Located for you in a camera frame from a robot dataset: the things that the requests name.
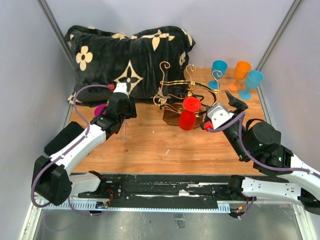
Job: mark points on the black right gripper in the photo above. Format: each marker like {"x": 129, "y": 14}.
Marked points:
{"x": 235, "y": 103}

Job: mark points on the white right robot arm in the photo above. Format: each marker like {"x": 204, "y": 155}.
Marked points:
{"x": 258, "y": 141}

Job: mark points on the clear glass wine glass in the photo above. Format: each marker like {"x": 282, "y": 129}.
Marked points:
{"x": 124, "y": 137}

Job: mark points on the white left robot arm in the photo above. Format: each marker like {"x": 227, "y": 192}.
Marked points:
{"x": 52, "y": 176}

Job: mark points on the red plastic wine glass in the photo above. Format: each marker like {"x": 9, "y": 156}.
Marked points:
{"x": 187, "y": 119}

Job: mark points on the light blue plastic wine glass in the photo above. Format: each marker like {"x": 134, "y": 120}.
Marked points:
{"x": 252, "y": 81}

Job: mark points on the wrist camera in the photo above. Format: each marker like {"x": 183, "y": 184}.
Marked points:
{"x": 119, "y": 88}
{"x": 216, "y": 116}

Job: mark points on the orange plastic wine glass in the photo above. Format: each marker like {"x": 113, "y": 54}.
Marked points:
{"x": 240, "y": 72}

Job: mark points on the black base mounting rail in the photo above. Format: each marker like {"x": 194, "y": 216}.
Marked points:
{"x": 183, "y": 192}

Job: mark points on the black cloth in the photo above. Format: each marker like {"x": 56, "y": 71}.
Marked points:
{"x": 64, "y": 137}

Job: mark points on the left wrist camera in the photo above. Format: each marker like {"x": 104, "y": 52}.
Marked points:
{"x": 119, "y": 88}

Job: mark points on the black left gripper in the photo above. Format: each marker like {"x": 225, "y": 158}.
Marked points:
{"x": 131, "y": 105}

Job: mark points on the black floral pattern pillow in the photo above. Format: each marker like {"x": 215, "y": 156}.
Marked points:
{"x": 141, "y": 61}

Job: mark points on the magenta plastic wine glass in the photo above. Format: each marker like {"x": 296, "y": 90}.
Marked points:
{"x": 101, "y": 109}

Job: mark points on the gold wire wine glass rack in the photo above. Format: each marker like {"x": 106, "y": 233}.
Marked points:
{"x": 161, "y": 100}

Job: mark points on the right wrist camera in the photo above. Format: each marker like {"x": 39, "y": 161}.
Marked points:
{"x": 216, "y": 116}

